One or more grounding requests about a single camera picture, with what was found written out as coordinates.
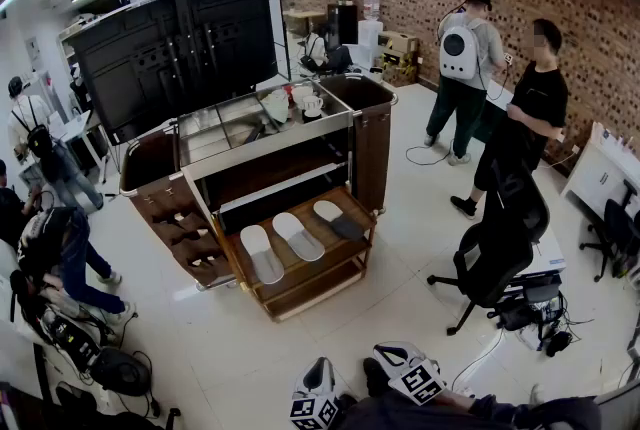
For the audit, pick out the white upright panel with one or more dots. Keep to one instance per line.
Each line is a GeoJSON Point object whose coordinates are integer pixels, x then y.
{"type": "Point", "coordinates": [274, 18]}

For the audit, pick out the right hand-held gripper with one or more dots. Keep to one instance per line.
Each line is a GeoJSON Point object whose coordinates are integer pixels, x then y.
{"type": "Point", "coordinates": [417, 384]}

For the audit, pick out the clear water bottle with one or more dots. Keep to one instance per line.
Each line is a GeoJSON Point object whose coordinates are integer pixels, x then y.
{"type": "Point", "coordinates": [371, 7]}

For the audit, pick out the black office chair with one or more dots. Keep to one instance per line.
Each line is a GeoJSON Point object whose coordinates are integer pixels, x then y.
{"type": "Point", "coordinates": [500, 258]}
{"type": "Point", "coordinates": [617, 228]}

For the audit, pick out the wooden table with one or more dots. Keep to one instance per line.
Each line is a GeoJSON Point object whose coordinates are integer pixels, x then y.
{"type": "Point", "coordinates": [302, 18]}

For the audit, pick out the white water dispenser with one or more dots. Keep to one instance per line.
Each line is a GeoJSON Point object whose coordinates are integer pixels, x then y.
{"type": "Point", "coordinates": [370, 38]}

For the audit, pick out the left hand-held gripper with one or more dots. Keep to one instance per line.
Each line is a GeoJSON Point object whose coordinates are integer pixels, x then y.
{"type": "Point", "coordinates": [314, 413]}

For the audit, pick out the black backpack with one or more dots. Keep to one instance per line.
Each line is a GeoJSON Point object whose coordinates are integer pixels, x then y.
{"type": "Point", "coordinates": [39, 139]}

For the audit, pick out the person's dark trousers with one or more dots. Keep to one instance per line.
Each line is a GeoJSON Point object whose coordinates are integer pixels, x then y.
{"type": "Point", "coordinates": [450, 418]}

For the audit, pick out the white round-window backpack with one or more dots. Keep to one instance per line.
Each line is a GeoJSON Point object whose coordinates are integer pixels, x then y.
{"type": "Point", "coordinates": [460, 50]}

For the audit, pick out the white desk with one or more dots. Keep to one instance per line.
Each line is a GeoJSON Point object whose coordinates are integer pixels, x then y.
{"type": "Point", "coordinates": [595, 178]}

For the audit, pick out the cardboard box yellow tape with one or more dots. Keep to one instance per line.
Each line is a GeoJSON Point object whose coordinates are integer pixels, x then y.
{"type": "Point", "coordinates": [398, 68]}

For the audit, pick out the brown housekeeping cart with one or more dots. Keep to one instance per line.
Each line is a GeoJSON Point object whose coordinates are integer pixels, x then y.
{"type": "Point", "coordinates": [372, 138]}

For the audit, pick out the white table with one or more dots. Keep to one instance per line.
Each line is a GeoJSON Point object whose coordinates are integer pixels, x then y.
{"type": "Point", "coordinates": [500, 95]}

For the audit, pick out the black cabinet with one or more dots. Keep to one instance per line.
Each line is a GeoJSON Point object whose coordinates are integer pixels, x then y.
{"type": "Point", "coordinates": [344, 23]}

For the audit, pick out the pile of black electronics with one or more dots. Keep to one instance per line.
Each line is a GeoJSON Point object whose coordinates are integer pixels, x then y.
{"type": "Point", "coordinates": [537, 313]}

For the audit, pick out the round dark grey device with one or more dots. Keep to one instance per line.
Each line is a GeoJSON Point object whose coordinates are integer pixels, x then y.
{"type": "Point", "coordinates": [120, 370]}

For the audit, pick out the white cloth bag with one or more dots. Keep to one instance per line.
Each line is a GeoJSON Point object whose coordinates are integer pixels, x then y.
{"type": "Point", "coordinates": [276, 105]}

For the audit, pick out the white flat box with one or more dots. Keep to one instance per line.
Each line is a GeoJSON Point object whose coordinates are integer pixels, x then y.
{"type": "Point", "coordinates": [547, 258]}

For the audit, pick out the white cup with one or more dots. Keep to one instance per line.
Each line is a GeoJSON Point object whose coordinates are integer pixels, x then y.
{"type": "Point", "coordinates": [300, 94]}
{"type": "Point", "coordinates": [312, 104]}

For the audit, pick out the black television stand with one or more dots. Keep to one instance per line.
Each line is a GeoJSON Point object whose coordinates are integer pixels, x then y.
{"type": "Point", "coordinates": [181, 8]}

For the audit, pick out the large black television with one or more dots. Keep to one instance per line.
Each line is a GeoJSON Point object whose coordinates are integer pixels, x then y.
{"type": "Point", "coordinates": [175, 58]}

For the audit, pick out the white slipper dark grey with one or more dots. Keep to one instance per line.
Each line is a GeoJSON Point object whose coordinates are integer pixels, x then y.
{"type": "Point", "coordinates": [340, 220]}

